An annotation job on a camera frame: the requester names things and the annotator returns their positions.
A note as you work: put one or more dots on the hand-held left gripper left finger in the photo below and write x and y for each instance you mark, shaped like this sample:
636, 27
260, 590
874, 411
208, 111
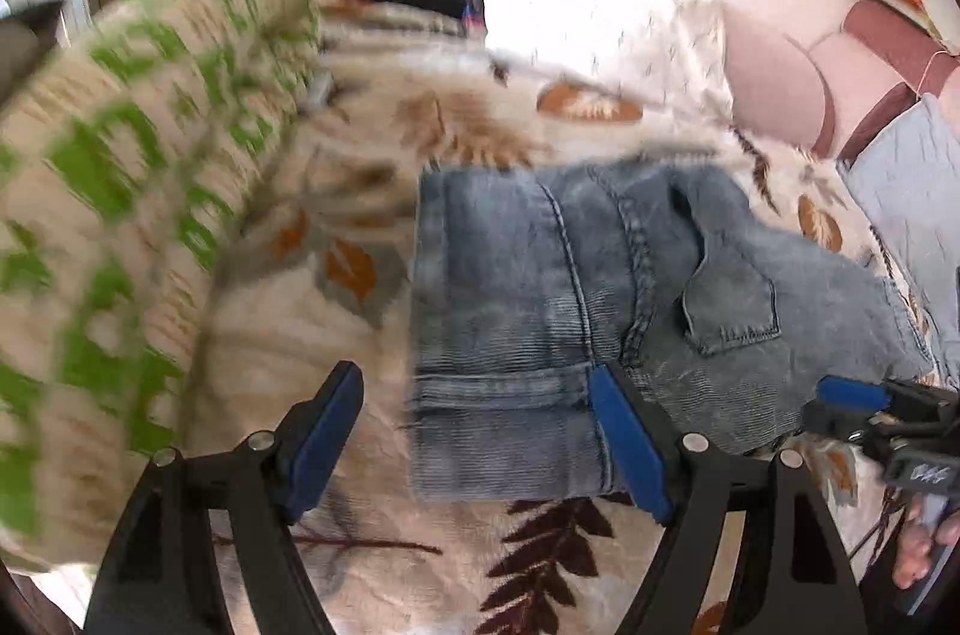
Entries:
322, 444

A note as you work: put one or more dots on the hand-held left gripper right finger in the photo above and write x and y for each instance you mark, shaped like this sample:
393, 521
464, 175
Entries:
630, 447

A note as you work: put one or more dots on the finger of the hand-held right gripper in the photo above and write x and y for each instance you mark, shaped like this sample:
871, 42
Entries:
851, 394
840, 423

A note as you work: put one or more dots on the grey-blue denim pants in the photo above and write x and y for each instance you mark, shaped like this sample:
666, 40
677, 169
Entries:
517, 290

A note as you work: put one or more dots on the person's right hand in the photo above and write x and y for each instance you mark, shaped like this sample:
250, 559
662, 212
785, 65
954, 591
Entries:
911, 552

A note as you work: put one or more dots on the leaf printed blanket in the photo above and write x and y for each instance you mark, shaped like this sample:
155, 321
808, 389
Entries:
300, 313

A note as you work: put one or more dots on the grey-blue pillow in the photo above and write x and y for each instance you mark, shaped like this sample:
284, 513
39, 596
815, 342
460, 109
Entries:
907, 185

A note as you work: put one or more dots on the green patterned quilt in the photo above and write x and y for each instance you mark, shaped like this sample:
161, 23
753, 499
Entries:
112, 193

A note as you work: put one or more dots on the pink padded headboard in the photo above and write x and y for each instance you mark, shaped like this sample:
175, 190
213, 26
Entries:
780, 73

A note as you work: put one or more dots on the white floral pillow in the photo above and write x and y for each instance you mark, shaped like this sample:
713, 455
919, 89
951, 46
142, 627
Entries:
645, 43

